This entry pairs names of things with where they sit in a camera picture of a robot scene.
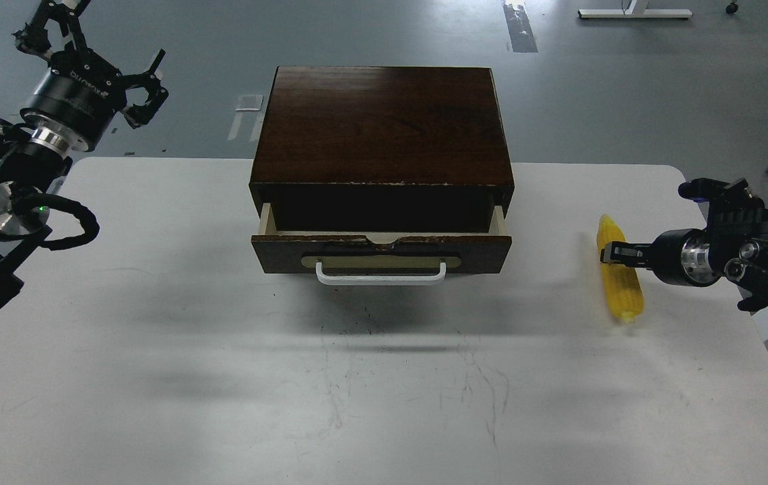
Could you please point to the white table leg base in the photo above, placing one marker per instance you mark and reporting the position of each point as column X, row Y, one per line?
column 635, row 10

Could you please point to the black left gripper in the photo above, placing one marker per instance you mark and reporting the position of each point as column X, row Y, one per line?
column 74, row 94

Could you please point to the yellow corn cob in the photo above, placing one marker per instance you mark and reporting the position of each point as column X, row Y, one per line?
column 621, row 284

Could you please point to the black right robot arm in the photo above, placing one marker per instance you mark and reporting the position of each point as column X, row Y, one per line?
column 732, row 245

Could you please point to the wooden drawer with white handle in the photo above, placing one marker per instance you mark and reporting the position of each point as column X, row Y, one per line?
column 381, row 258

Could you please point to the dark wooden drawer cabinet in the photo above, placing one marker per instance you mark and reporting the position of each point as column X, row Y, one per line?
column 365, row 148

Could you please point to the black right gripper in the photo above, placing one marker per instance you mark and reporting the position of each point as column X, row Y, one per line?
column 664, row 256

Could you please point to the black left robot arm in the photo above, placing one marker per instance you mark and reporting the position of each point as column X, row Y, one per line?
column 34, row 161

